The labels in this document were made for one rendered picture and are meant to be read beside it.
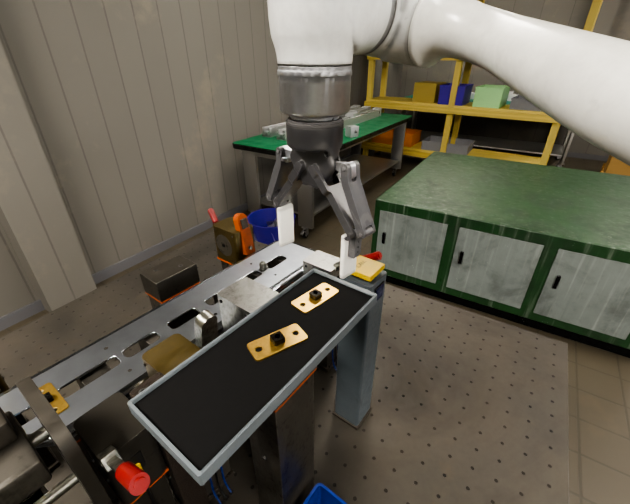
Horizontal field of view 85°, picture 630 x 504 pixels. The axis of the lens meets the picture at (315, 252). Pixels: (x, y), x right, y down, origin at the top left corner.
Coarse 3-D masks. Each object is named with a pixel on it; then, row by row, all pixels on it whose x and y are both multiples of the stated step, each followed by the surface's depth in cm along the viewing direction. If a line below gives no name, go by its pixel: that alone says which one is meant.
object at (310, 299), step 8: (320, 288) 61; (328, 288) 61; (304, 296) 59; (312, 296) 58; (320, 296) 58; (328, 296) 59; (296, 304) 57; (312, 304) 57; (320, 304) 57; (304, 312) 55
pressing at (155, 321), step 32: (256, 256) 102; (288, 256) 102; (192, 288) 89; (224, 288) 88; (160, 320) 78; (192, 320) 78; (96, 352) 69; (64, 384) 63; (96, 384) 63; (128, 384) 62; (64, 416) 57
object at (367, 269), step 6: (360, 258) 70; (366, 258) 70; (360, 264) 68; (366, 264) 68; (372, 264) 68; (378, 264) 68; (384, 264) 68; (360, 270) 66; (366, 270) 66; (372, 270) 66; (378, 270) 67; (360, 276) 66; (366, 276) 65; (372, 276) 65
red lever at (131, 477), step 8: (112, 448) 43; (104, 456) 42; (112, 456) 42; (120, 456) 43; (104, 464) 42; (112, 464) 40; (120, 464) 40; (128, 464) 37; (120, 472) 37; (128, 472) 36; (136, 472) 35; (144, 472) 35; (120, 480) 36; (128, 480) 34; (136, 480) 34; (144, 480) 34; (128, 488) 34; (136, 488) 34; (144, 488) 34
